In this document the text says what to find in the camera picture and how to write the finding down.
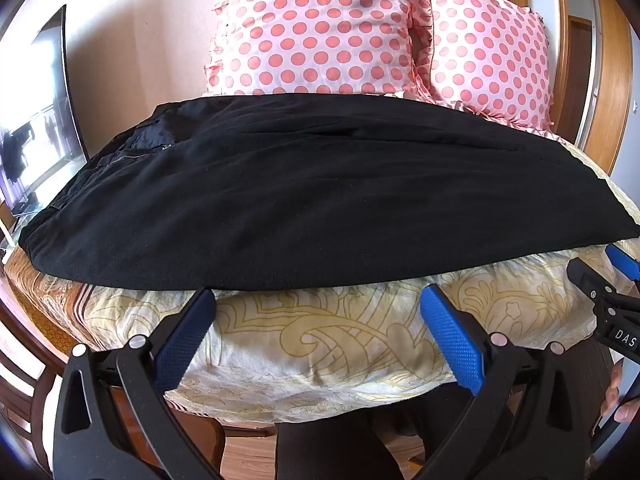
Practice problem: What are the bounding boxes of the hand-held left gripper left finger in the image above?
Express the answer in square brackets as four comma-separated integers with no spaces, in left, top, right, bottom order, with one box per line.
[52,287,226,480]

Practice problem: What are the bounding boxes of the large pink polka dot pillow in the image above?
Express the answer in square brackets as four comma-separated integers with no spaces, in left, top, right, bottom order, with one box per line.
[202,0,431,98]

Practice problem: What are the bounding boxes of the yellow patterned bed sheet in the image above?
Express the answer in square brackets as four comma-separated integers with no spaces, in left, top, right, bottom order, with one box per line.
[2,130,640,426]

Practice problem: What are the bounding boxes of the black flat screen television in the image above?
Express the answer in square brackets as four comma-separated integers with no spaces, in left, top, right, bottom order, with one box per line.
[0,5,91,218]

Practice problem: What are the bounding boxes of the person's right hand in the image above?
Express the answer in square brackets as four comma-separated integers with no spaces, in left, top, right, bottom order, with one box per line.
[600,360,640,426]

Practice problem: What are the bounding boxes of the small pink polka dot pillow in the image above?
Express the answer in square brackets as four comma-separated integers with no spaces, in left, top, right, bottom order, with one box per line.
[410,0,557,132]

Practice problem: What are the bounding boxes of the black pants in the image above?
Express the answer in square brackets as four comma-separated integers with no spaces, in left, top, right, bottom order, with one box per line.
[20,92,640,293]

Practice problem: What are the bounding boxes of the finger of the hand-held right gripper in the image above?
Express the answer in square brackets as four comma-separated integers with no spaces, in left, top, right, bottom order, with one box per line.
[605,244,640,284]
[566,258,617,312]

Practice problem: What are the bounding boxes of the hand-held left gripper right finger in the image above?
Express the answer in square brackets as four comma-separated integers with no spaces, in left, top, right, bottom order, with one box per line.
[415,284,596,480]

